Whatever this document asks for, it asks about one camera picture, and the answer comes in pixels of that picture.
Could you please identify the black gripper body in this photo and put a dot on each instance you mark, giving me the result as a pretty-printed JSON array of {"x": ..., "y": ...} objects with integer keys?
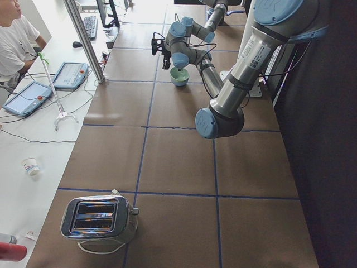
[{"x": 165, "y": 54}]

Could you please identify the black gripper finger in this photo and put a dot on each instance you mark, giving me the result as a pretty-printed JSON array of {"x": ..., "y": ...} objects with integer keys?
[{"x": 166, "y": 63}]

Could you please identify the green bowl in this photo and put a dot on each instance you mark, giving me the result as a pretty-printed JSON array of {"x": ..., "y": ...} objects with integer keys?
[{"x": 176, "y": 70}]

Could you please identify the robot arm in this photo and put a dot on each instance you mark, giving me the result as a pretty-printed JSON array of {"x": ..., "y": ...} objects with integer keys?
[
  {"x": 206, "y": 33},
  {"x": 270, "y": 24}
]

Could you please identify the black computer monitor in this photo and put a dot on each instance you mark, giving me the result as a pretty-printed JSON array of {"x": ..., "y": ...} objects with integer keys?
[{"x": 108, "y": 13}]

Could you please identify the black keyboard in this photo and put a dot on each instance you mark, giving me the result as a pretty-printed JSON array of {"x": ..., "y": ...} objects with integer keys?
[{"x": 91, "y": 24}]

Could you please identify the black computer mouse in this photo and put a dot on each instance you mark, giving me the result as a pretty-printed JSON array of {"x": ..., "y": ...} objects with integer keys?
[{"x": 76, "y": 44}]

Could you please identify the far teach pendant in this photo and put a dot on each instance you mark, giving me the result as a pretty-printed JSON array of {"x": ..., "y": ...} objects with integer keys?
[{"x": 70, "y": 76}]

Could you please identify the teach pendant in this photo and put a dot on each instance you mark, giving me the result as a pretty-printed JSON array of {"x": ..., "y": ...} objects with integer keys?
[
  {"x": 70, "y": 76},
  {"x": 28, "y": 99}
]

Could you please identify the reacher grabber tool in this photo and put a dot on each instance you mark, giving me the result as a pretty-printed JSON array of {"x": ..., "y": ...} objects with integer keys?
[{"x": 62, "y": 113}]

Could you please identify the near teach pendant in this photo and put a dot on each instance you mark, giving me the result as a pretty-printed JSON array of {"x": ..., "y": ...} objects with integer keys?
[{"x": 28, "y": 99}]

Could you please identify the person in white shirt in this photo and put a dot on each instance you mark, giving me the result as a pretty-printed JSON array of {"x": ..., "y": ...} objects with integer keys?
[{"x": 17, "y": 52}]

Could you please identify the silver toaster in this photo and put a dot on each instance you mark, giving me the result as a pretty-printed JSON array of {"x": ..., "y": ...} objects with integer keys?
[{"x": 100, "y": 224}]

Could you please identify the paper cup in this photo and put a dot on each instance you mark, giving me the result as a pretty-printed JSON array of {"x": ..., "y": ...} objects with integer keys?
[{"x": 31, "y": 166}]

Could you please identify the red bottle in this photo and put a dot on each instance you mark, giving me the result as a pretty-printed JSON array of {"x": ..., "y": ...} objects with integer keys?
[{"x": 10, "y": 249}]

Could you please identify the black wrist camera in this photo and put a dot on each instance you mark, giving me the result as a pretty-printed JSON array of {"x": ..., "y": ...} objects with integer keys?
[{"x": 156, "y": 45}]

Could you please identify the aluminium frame post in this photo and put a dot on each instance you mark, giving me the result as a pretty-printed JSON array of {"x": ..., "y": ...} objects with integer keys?
[{"x": 74, "y": 14}]

